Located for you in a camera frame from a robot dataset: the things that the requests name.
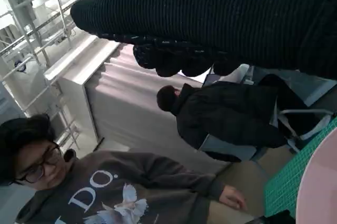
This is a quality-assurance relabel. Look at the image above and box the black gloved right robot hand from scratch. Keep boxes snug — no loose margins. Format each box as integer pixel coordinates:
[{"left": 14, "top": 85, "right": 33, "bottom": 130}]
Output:
[{"left": 70, "top": 0, "right": 337, "bottom": 80}]

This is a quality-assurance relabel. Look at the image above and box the pink bowl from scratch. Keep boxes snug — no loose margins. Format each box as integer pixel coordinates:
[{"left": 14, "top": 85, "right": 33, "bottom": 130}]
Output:
[{"left": 296, "top": 128, "right": 337, "bottom": 224}]

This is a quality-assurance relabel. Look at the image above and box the person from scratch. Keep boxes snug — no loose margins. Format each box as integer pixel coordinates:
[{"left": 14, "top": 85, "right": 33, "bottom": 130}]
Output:
[
  {"left": 0, "top": 113, "right": 250, "bottom": 224},
  {"left": 156, "top": 73, "right": 321, "bottom": 163}
]

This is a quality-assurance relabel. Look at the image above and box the white cabinet with cloth front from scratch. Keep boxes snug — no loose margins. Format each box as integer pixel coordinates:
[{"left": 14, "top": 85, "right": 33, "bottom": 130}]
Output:
[{"left": 43, "top": 35, "right": 230, "bottom": 174}]

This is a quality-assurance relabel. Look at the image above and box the grey desk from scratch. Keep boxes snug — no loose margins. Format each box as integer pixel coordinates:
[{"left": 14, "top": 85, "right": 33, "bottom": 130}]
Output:
[{"left": 236, "top": 63, "right": 337, "bottom": 106}]

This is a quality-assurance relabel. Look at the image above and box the grey chair with metal legs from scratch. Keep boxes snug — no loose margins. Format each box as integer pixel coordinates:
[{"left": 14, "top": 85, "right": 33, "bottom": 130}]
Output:
[{"left": 200, "top": 108, "right": 335, "bottom": 161}]

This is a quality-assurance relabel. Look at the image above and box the green cutting mat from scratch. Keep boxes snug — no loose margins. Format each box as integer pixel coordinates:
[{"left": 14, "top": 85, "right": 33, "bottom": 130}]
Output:
[{"left": 263, "top": 114, "right": 337, "bottom": 218}]

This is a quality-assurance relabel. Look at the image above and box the white scaffold frame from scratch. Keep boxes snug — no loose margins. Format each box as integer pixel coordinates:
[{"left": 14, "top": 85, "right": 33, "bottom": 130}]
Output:
[{"left": 0, "top": 0, "right": 106, "bottom": 156}]

